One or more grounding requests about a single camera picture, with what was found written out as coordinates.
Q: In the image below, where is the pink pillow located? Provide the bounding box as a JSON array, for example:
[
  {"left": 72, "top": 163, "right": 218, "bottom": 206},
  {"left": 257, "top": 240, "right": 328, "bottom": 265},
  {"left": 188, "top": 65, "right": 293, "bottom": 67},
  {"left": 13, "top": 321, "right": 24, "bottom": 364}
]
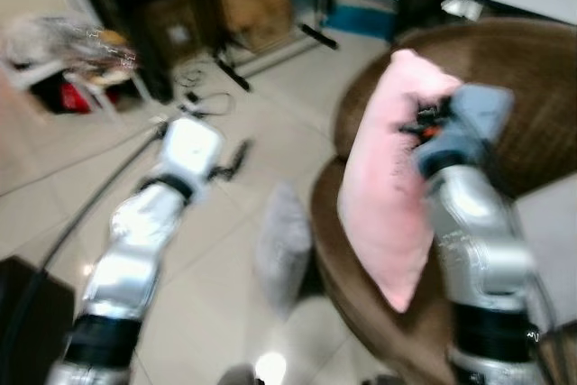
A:
[{"left": 337, "top": 48, "right": 463, "bottom": 315}]

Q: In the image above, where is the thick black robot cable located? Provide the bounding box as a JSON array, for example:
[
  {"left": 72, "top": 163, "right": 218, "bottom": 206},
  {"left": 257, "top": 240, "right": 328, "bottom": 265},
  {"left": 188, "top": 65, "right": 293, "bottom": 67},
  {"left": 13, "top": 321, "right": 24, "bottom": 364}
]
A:
[{"left": 0, "top": 124, "right": 174, "bottom": 385}]

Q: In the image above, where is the cardboard box with white label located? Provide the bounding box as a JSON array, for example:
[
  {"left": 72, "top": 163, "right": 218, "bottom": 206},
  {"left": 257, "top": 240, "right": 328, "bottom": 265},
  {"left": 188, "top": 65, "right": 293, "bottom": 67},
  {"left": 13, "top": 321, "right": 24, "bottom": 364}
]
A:
[{"left": 142, "top": 0, "right": 215, "bottom": 68}]

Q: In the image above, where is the red box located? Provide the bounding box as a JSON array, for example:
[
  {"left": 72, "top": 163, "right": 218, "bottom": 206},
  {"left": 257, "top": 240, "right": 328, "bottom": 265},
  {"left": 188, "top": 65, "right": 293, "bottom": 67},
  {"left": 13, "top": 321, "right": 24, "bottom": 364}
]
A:
[{"left": 57, "top": 81, "right": 97, "bottom": 115}]

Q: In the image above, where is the grey floor cable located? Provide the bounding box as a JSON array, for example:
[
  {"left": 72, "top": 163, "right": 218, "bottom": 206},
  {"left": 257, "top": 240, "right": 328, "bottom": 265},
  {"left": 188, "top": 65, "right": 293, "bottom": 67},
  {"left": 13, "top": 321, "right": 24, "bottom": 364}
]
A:
[{"left": 174, "top": 59, "right": 237, "bottom": 122}]

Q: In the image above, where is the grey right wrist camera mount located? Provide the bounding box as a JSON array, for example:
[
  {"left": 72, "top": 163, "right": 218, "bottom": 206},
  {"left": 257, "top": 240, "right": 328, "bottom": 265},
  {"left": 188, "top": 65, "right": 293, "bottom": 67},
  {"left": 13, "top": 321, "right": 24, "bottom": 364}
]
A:
[{"left": 417, "top": 84, "right": 516, "bottom": 180}]

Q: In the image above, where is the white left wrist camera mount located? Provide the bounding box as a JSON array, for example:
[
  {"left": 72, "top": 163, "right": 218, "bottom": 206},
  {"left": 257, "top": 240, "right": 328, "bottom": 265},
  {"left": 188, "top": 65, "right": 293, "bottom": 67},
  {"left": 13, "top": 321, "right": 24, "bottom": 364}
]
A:
[{"left": 158, "top": 116, "right": 225, "bottom": 189}]

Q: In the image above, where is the large plain cardboard box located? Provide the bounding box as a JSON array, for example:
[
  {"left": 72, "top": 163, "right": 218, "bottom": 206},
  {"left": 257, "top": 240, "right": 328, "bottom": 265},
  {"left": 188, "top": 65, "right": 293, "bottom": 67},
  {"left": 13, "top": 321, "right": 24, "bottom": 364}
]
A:
[{"left": 219, "top": 0, "right": 296, "bottom": 53}]

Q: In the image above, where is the white rack with clutter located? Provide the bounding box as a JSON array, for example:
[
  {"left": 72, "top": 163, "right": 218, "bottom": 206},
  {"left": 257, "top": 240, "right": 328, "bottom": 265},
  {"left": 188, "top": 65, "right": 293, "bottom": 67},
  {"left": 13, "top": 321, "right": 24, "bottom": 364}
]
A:
[{"left": 0, "top": 13, "right": 147, "bottom": 123}]

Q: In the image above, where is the black cabinet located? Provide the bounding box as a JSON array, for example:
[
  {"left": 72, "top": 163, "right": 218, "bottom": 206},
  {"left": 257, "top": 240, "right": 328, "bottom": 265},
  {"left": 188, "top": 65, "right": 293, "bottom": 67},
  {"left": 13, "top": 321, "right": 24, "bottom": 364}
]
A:
[{"left": 0, "top": 256, "right": 78, "bottom": 385}]

